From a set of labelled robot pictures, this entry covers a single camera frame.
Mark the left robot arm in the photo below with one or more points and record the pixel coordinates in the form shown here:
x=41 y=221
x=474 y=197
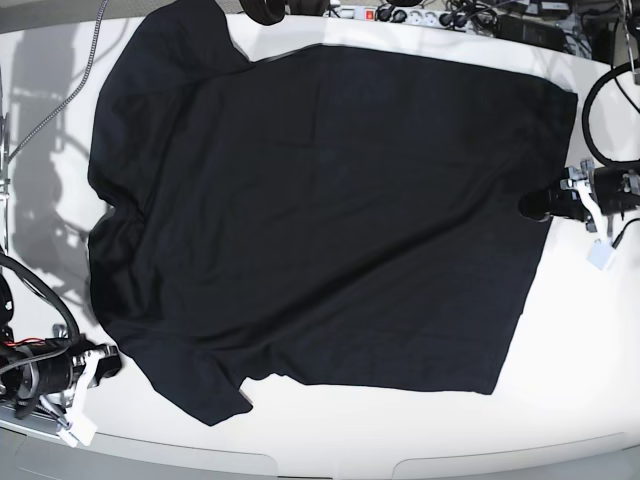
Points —
x=606 y=183

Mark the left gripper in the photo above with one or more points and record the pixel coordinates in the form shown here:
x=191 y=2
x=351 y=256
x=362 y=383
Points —
x=543 y=204

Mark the black power adapter box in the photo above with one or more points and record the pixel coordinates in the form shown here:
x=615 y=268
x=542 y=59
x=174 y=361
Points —
x=530 y=33

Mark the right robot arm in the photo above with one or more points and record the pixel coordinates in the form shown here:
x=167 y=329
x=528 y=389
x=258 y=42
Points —
x=46 y=373

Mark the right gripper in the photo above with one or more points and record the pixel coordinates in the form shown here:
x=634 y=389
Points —
x=89 y=365

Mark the black t-shirt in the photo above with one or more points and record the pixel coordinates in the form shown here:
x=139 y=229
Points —
x=337 y=215

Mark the white power strip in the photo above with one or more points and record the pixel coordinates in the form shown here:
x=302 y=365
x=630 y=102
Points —
x=460 y=16

